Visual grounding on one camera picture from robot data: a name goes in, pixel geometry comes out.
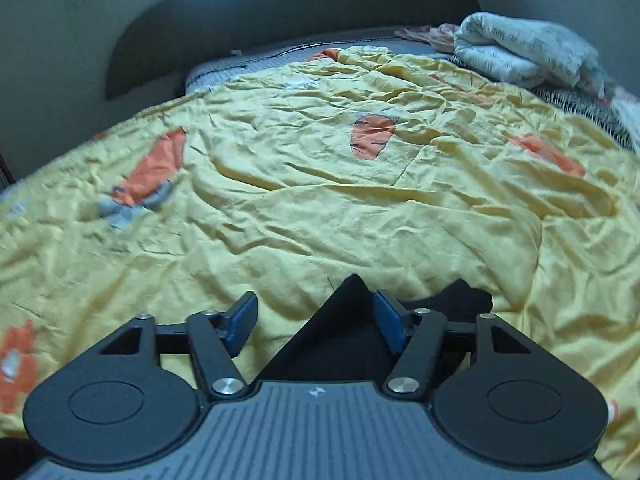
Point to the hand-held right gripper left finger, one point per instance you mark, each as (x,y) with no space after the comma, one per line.
(241,320)

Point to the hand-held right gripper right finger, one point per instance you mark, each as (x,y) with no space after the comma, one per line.
(390,322)

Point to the black pants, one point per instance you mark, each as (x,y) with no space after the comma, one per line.
(345,340)

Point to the yellow blanket with orange prints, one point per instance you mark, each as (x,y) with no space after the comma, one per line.
(300,185)

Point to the pink cloth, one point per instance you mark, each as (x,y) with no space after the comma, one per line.
(425,35)

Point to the black and white striped cloth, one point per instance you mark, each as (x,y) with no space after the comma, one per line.
(585,107)

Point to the white folded quilt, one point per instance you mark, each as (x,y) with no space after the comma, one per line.
(525,50)

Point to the dark curved headboard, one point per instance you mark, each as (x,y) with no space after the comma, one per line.
(250,10)

